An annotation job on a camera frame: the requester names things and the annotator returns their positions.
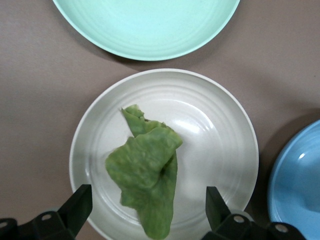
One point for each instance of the mint green round plate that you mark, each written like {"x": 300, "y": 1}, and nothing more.
{"x": 147, "y": 25}

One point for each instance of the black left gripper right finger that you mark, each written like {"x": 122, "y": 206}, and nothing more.
{"x": 217, "y": 212}

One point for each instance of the brown table cover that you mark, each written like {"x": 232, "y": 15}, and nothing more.
{"x": 32, "y": 87}

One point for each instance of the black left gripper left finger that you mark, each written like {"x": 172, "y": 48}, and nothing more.
{"x": 77, "y": 212}

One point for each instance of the blue round plate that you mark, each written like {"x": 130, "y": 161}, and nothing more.
{"x": 295, "y": 180}

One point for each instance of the beige round plate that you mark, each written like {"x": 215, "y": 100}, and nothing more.
{"x": 212, "y": 140}

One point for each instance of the green lettuce leaf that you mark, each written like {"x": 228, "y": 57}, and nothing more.
{"x": 145, "y": 170}

